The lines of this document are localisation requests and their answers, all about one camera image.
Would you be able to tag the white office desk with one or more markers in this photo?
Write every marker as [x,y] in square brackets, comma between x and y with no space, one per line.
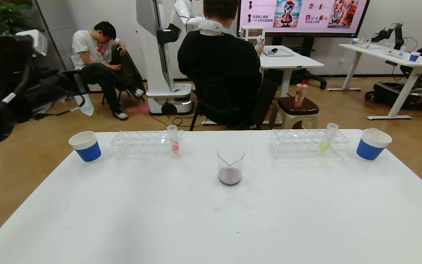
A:
[291,61]
[379,52]

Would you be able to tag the blue white paper cup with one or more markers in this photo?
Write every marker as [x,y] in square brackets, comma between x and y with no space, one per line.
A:
[367,149]
[87,150]

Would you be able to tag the clear glass beaker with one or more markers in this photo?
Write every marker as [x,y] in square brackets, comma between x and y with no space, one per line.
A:
[230,176]

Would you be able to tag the clear plastic test tube rack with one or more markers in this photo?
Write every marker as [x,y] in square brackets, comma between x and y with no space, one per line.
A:
[299,145]
[141,148]

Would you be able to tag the green leafy plant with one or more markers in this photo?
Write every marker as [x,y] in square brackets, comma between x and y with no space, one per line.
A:
[2,16]

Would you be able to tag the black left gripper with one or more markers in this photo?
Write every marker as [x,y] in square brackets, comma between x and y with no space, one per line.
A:
[78,83]

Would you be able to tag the grey metal cabinet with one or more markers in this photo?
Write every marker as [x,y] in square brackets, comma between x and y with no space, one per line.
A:
[60,36]

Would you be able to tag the blue pigment test tube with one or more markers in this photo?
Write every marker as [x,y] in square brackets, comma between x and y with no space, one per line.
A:
[85,106]

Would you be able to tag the yellow pigment test tube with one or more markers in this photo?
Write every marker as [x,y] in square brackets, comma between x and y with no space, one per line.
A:
[324,146]

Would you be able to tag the seated man white t-shirt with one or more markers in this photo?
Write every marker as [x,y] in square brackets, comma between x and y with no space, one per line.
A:
[90,46]

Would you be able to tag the black jacket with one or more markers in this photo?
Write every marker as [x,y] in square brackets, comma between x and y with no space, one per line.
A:
[128,71]

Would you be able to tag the large black-framed display screen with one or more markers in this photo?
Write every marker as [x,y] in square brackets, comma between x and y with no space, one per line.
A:
[306,14]

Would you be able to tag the small blue paper cup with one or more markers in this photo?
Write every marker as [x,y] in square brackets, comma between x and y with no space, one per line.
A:
[414,57]

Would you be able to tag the beige stool brown seat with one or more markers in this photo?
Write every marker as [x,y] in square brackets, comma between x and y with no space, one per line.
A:
[299,106]

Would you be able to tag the black distant robot arm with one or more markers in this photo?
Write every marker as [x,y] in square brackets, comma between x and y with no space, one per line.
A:
[396,31]

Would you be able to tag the white drawer box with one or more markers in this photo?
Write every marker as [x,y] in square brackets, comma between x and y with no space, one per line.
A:
[250,33]

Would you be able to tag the black office chair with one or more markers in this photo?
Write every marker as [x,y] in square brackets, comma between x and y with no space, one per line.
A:
[214,104]

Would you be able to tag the drink cup red straw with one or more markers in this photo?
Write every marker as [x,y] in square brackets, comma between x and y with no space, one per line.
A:
[300,95]

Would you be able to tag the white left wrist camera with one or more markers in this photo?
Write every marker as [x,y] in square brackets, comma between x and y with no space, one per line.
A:
[33,42]

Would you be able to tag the seated person black sweater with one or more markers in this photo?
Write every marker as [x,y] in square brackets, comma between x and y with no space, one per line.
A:
[218,62]

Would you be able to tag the white humanoid robot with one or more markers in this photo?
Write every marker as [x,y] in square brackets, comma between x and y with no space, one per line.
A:
[156,55]

